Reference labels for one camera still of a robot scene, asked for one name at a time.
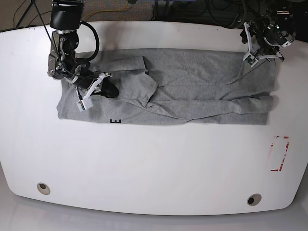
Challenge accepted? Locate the red tape rectangle marking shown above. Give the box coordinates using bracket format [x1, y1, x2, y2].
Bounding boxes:
[268, 136, 290, 172]

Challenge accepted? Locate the grey t-shirt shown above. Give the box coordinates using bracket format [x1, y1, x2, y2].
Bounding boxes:
[57, 49, 276, 125]

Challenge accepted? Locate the yellow cable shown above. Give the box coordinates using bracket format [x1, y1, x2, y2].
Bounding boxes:
[83, 1, 130, 22]

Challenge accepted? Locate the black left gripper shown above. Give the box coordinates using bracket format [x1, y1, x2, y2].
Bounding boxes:
[240, 20, 267, 52]

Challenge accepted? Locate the table grommet hole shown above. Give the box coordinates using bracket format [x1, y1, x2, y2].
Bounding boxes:
[247, 193, 262, 206]
[37, 183, 51, 195]

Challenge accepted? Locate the right table grommet hole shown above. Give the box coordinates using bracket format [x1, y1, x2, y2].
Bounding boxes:
[247, 193, 262, 206]

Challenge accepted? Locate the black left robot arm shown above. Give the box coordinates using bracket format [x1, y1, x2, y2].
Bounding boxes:
[247, 0, 296, 55]

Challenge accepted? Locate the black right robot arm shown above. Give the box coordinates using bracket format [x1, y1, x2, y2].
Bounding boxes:
[48, 0, 119, 100]

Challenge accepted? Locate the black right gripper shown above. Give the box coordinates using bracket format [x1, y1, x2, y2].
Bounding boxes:
[82, 72, 119, 98]

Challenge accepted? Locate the left table grommet hole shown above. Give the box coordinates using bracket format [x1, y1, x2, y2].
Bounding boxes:
[37, 183, 51, 195]

